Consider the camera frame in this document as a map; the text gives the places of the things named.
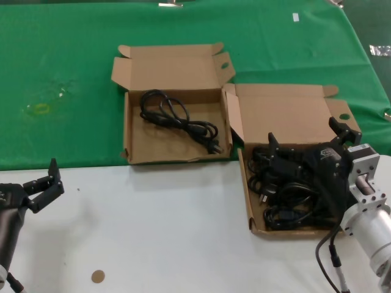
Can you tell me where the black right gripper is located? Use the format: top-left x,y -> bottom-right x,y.
268,117 -> 362,225

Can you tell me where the crumpled silver foil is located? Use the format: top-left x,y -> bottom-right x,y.
368,45 -> 391,57

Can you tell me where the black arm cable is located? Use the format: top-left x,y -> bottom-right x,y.
314,221 -> 343,293
5,271 -> 26,293

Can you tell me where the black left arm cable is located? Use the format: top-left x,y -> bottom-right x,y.
5,271 -> 26,293

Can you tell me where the open cardboard box with torn rim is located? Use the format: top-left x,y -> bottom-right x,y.
110,42 -> 238,165

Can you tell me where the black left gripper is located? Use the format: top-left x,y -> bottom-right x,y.
0,157 -> 65,269

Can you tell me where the cable with silver connector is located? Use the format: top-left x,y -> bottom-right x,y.
328,244 -> 351,293

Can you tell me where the black power cable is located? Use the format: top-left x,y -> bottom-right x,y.
247,145 -> 321,211
263,204 -> 337,231
139,89 -> 225,155

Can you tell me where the green tablecloth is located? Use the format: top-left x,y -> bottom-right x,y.
0,0 -> 391,172

